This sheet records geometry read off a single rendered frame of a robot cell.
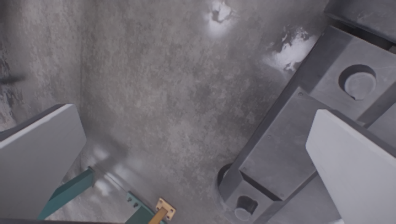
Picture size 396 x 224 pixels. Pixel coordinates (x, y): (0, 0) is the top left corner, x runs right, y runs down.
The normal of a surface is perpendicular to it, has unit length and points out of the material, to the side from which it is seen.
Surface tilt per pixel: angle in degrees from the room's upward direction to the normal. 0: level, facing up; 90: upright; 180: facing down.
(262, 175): 0
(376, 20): 19
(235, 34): 0
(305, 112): 0
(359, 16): 30
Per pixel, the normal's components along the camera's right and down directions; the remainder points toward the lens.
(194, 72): -0.47, 0.34
